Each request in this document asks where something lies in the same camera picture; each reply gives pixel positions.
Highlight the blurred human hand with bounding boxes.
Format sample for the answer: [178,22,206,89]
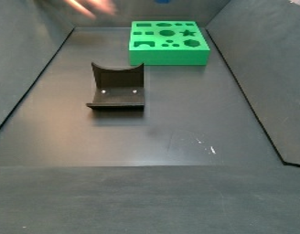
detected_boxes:
[63,0,117,19]

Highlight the blue tape piece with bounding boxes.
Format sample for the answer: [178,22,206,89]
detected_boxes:
[153,0,170,4]

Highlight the green shape sorter block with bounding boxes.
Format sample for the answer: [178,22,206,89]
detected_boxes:
[127,21,209,66]

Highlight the black curved holder stand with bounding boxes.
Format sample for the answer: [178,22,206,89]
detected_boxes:
[86,63,145,110]

